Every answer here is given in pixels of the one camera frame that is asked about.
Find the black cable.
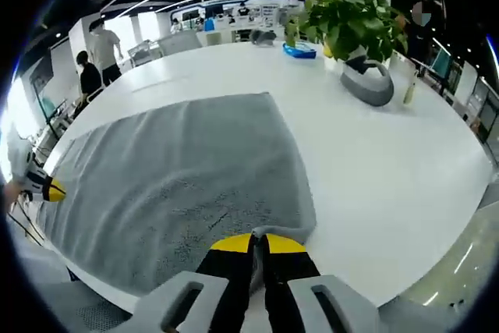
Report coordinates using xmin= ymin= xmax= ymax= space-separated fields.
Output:
xmin=6 ymin=207 xmax=46 ymax=246

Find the blue tray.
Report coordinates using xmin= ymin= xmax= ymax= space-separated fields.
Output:
xmin=281 ymin=42 xmax=318 ymax=61

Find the grey towel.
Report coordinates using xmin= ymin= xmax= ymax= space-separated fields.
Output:
xmin=37 ymin=90 xmax=317 ymax=297

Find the grey headset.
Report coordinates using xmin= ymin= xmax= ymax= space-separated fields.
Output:
xmin=249 ymin=29 xmax=278 ymax=47

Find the grey round plant pot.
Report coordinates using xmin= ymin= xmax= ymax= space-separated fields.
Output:
xmin=339 ymin=58 xmax=395 ymax=108

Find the small green plant vase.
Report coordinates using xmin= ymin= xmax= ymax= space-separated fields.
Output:
xmin=284 ymin=12 xmax=302 ymax=48

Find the green leafy plant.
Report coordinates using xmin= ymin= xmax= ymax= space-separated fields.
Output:
xmin=303 ymin=0 xmax=410 ymax=64

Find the person's left hand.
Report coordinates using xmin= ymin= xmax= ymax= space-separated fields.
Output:
xmin=1 ymin=181 xmax=25 ymax=213

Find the white office chair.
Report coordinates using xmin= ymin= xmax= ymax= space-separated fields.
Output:
xmin=127 ymin=39 xmax=161 ymax=67

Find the grey mesh office chair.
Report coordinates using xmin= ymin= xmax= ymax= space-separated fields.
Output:
xmin=23 ymin=258 xmax=134 ymax=333

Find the clear glass bottle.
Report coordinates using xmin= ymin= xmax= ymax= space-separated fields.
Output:
xmin=402 ymin=69 xmax=419 ymax=106

